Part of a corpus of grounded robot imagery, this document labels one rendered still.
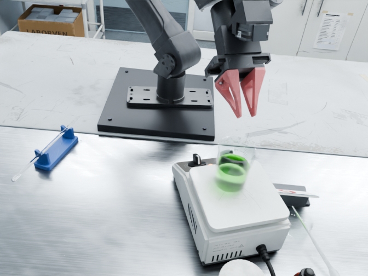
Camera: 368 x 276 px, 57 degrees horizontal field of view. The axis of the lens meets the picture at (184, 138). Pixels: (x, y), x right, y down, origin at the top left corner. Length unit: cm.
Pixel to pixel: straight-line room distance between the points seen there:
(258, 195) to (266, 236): 6
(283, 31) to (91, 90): 227
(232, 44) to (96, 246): 38
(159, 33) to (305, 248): 48
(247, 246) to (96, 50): 77
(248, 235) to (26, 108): 57
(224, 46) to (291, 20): 239
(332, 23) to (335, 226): 252
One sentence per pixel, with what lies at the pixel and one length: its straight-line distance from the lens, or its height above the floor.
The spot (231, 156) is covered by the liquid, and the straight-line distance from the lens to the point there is 51.
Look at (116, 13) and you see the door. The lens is 355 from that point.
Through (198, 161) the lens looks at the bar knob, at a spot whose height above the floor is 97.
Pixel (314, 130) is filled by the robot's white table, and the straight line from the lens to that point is 84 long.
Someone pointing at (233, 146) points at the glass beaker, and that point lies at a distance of 50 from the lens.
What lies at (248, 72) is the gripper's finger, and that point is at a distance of 61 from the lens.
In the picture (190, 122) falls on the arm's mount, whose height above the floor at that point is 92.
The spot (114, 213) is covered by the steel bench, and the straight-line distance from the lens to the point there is 59.
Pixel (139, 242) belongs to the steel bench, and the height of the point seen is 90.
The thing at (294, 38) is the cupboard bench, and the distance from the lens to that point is 302.
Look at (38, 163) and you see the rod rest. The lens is 68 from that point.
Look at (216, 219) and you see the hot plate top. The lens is 47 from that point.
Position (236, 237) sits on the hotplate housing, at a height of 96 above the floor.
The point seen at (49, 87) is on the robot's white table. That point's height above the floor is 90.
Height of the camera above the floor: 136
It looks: 39 degrees down
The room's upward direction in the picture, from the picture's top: 5 degrees clockwise
